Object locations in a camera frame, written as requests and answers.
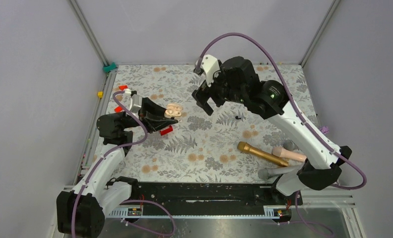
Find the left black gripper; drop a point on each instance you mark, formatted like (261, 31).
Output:
(150, 115)

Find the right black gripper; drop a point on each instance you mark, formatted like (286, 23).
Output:
(203, 93)

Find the pink earbud charging case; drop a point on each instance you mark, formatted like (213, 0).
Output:
(173, 111)

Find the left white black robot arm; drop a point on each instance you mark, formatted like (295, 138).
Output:
(82, 211)

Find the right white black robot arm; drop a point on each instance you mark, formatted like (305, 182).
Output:
(269, 100)

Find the red box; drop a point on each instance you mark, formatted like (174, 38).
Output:
(166, 130)

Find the red flat block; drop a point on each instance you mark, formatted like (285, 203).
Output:
(118, 109)

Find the red triangular block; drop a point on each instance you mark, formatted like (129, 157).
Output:
(123, 87)

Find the floral table mat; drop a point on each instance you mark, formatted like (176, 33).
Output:
(201, 148)

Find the yellow cube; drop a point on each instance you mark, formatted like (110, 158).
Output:
(100, 94)

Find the gold microphone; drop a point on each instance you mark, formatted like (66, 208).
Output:
(249, 149)

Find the teal block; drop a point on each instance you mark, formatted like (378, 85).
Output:
(109, 68)

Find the pink microphone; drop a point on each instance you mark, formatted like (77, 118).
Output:
(283, 153)

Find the grey microphone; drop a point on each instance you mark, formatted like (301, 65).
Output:
(268, 173)

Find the purple glitter microphone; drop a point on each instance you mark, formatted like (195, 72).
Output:
(291, 145)

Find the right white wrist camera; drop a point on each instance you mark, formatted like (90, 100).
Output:
(208, 65)

